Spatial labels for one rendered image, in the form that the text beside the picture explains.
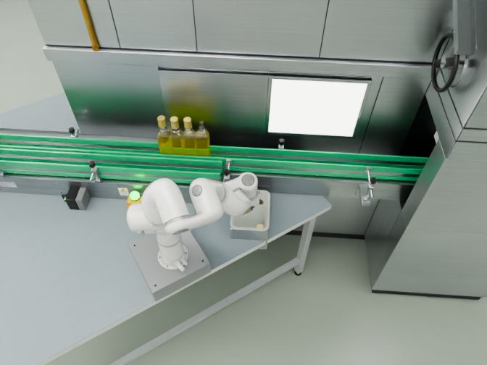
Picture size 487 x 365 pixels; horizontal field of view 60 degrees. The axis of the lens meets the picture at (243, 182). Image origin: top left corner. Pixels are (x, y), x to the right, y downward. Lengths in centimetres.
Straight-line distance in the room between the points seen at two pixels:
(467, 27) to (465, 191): 65
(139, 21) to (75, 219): 95
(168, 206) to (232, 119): 83
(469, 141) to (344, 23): 63
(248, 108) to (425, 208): 89
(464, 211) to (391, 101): 57
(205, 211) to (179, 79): 77
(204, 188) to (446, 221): 120
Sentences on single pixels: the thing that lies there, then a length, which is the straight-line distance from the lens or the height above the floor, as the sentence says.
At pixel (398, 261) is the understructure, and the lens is 238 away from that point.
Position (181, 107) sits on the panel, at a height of 112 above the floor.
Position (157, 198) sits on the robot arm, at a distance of 128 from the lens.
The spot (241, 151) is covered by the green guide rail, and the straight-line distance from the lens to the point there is 201.
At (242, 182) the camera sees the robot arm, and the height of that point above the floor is 119.
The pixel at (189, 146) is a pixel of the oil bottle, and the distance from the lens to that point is 194.
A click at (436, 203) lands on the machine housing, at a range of 198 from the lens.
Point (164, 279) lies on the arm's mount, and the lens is 178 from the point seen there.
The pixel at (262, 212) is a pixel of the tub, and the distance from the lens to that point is 200.
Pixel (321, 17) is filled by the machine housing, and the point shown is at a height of 157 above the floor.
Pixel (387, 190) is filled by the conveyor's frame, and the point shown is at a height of 83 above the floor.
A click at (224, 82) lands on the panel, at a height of 128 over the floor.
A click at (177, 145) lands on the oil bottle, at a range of 195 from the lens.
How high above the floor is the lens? 241
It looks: 51 degrees down
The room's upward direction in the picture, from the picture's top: 1 degrees clockwise
